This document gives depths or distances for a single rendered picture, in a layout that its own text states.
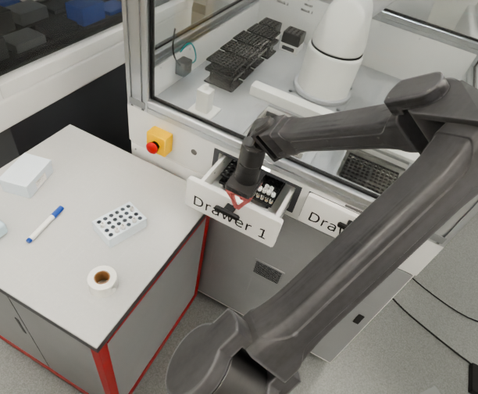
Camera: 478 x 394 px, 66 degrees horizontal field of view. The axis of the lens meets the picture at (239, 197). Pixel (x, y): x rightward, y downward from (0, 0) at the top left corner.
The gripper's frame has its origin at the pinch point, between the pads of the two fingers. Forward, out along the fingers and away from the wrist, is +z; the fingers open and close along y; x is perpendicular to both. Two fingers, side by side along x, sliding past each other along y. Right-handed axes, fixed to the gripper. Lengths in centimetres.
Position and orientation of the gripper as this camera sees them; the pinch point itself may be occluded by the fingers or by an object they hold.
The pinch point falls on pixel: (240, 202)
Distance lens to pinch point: 95.1
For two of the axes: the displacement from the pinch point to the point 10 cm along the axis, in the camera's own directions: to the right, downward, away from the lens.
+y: 4.4, -6.2, 6.5
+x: -8.8, -4.3, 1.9
